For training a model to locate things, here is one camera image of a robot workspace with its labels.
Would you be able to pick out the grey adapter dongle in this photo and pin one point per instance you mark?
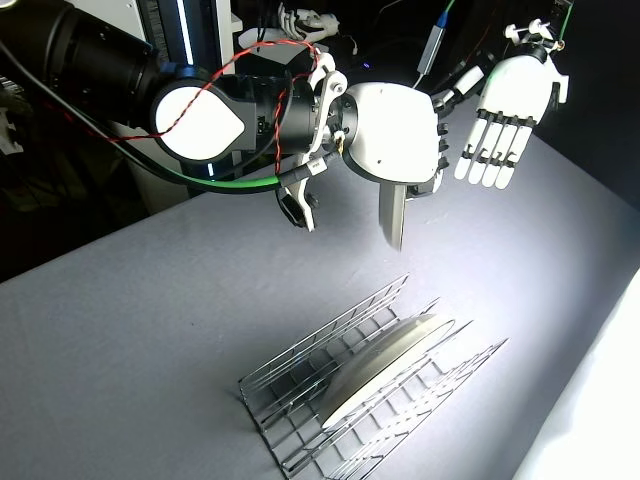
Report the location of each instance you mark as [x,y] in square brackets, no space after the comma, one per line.
[431,47]

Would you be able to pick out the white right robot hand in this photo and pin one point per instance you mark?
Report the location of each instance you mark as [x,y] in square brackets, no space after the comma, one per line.
[390,130]

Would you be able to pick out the white plate black underside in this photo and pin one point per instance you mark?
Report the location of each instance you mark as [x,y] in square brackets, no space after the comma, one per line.
[380,365]
[391,215]

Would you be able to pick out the spare white robot hand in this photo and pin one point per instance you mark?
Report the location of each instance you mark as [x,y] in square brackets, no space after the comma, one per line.
[312,22]

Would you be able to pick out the white paper sheet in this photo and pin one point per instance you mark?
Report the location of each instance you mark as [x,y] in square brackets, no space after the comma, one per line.
[260,37]

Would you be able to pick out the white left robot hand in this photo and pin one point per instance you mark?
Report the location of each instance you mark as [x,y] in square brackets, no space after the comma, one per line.
[520,85]

